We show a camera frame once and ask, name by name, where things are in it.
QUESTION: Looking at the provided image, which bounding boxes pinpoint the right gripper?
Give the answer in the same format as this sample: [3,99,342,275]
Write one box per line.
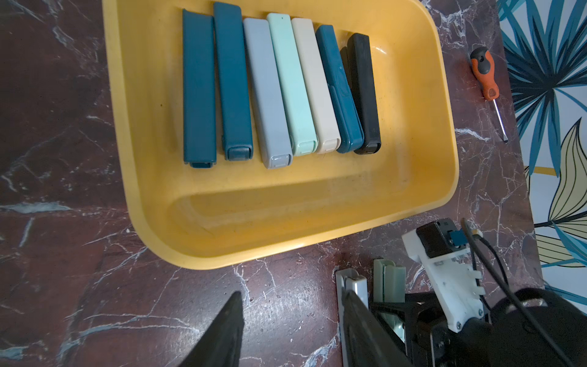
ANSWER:
[370,291,457,366]

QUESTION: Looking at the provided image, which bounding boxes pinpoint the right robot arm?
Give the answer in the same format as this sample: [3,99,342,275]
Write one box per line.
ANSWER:
[371,288,586,366]

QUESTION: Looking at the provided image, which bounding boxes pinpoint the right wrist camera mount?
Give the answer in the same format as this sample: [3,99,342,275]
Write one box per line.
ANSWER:
[402,218,485,333]

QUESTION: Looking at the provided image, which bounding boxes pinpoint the light grey pruning pliers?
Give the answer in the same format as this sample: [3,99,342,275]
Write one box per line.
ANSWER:
[335,269,368,367]

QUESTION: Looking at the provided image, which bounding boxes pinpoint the dark teal pruning pliers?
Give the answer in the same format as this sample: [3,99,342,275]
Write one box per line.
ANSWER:
[182,10,216,168]

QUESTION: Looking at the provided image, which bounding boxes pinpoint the beige pruning pliers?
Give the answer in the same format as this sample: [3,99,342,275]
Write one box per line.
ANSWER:
[291,18,342,154]

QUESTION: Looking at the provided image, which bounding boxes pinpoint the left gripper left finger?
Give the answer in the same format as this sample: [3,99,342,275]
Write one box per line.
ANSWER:
[180,291,245,367]

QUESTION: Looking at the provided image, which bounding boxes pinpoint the mint green pruning pliers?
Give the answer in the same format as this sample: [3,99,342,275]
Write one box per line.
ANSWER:
[373,259,407,303]

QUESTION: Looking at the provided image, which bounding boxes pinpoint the orange screwdriver right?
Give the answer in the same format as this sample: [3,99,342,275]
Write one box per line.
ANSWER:
[470,46,509,143]

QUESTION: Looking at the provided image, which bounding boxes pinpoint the light green pruning pliers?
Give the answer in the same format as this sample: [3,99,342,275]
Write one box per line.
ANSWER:
[267,13,318,156]

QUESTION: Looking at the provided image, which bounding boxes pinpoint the black pruning pliers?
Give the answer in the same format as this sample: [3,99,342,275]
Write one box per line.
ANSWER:
[346,33,382,154]

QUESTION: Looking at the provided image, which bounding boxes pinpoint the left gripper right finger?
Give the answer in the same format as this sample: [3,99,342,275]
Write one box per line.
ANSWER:
[342,291,412,366]

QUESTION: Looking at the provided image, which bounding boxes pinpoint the yellow plastic storage tray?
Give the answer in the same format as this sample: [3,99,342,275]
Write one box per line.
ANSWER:
[102,1,459,270]

